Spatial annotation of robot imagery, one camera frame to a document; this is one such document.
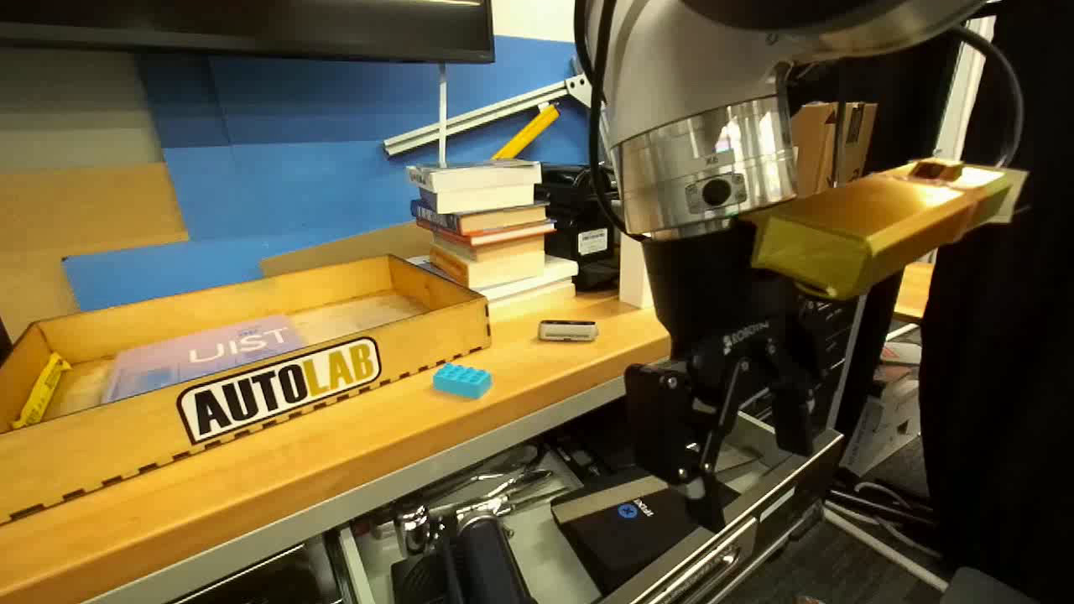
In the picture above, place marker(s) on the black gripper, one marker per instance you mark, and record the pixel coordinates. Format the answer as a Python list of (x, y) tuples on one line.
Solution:
[(717, 287)]

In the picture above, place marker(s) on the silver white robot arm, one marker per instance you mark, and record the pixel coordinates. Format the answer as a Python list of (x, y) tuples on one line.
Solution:
[(692, 89)]

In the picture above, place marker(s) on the small silver metal object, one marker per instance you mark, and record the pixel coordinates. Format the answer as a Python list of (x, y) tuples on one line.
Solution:
[(567, 330)]

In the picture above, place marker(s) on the black box with blue logo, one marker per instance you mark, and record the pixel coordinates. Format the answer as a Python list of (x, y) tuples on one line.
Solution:
[(624, 532)]

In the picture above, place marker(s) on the black electronic device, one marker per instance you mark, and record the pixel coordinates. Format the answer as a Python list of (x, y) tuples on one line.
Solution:
[(581, 230)]

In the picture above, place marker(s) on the white flat book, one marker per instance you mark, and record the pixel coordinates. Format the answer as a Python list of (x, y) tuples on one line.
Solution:
[(530, 287)]

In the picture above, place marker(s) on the black curtain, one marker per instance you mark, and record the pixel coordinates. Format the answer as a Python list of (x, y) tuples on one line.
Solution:
[(1007, 390)]

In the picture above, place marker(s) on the blue toy brick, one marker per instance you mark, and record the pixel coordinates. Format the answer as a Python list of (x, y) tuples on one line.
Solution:
[(461, 382)]

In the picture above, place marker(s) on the cream thick book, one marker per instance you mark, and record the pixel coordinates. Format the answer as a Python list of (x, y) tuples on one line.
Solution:
[(496, 262)]

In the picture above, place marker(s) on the black cylinder under table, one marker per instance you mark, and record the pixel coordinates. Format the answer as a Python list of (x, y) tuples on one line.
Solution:
[(489, 565)]

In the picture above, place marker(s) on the red brown book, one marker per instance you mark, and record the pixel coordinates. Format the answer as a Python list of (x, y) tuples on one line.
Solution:
[(492, 235)]

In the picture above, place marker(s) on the blue cover book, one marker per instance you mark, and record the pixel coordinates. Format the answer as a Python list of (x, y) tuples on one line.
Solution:
[(481, 221)]

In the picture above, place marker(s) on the white thick book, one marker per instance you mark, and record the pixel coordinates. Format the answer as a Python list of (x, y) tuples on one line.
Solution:
[(473, 186)]

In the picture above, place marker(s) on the yellow bar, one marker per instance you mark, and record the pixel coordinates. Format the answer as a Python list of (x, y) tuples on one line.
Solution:
[(524, 133)]

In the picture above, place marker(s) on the thin vertical metal rod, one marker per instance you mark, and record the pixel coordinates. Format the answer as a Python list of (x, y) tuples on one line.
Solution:
[(442, 111)]

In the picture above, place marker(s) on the purple UIST booklet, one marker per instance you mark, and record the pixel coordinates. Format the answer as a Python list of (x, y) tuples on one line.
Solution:
[(203, 355)]

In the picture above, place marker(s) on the wooden tray with AUTOLAB label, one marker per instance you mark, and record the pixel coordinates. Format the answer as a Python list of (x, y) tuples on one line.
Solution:
[(136, 449)]

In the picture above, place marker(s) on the black monitor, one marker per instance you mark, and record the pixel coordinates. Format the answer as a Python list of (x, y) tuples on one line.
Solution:
[(221, 26)]

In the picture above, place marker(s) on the brown cardboard panel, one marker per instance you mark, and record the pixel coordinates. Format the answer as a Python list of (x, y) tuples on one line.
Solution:
[(77, 235)]

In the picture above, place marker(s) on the yellow flat tool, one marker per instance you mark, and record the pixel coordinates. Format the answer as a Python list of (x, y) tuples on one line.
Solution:
[(41, 390)]

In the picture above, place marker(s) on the aluminium profile rail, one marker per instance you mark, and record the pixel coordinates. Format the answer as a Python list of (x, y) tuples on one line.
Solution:
[(492, 111)]

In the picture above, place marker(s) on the blue wall panel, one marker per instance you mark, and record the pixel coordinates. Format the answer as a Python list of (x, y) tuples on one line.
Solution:
[(289, 179)]

